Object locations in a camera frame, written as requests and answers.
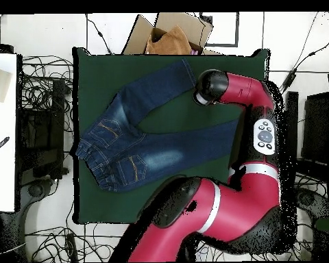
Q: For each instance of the blue denim jeans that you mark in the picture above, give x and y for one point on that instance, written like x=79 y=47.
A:
x=167 y=153

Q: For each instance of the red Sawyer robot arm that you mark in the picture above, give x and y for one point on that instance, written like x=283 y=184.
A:
x=235 y=208

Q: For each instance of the dark green table cloth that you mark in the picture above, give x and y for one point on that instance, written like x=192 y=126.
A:
x=104 y=205

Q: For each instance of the purple cloth piece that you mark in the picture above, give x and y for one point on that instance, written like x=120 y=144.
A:
x=194 y=52

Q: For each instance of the brown cardboard box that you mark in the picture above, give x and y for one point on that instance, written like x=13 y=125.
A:
x=137 y=38

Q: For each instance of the black power strip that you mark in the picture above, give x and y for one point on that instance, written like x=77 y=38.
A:
x=71 y=246

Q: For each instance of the black threaded rod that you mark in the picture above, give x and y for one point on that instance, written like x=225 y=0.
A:
x=0 y=146

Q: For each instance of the white table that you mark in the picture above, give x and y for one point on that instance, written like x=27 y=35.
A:
x=2 y=178

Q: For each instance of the black rectangular frame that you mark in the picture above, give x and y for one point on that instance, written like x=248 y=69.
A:
x=237 y=30

